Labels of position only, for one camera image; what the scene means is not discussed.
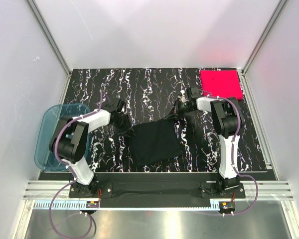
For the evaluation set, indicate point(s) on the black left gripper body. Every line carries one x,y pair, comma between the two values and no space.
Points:
123,122

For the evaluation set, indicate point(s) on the aluminium frame rail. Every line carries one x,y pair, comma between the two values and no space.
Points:
262,190

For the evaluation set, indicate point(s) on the folded red t shirt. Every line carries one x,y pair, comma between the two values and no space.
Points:
223,83

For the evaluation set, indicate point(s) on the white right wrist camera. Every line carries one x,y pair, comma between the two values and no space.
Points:
182,96

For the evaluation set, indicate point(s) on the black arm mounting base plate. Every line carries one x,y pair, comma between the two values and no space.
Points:
196,184

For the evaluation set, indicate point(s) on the blue transparent plastic bin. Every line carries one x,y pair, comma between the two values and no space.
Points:
44,159

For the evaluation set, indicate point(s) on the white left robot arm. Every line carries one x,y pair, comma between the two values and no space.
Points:
69,141

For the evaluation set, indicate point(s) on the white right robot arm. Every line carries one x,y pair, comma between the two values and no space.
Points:
227,122

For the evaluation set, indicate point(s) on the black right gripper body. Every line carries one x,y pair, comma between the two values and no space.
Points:
183,108

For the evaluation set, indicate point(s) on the black t shirt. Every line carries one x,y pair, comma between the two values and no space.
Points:
154,142

